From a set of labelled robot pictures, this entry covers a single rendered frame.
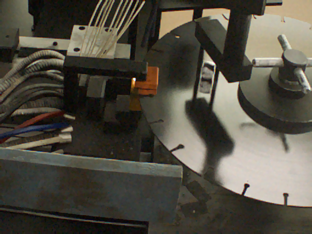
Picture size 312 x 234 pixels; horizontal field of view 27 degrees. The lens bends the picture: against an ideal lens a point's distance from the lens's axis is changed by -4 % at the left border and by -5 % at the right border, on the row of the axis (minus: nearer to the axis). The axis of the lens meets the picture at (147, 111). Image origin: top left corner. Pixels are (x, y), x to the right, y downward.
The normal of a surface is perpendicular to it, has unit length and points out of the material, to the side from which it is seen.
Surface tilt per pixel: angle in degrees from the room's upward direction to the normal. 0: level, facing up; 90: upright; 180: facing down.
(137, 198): 90
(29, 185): 90
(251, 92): 6
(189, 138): 0
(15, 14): 0
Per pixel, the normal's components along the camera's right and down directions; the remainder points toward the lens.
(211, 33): 0.08, -0.75
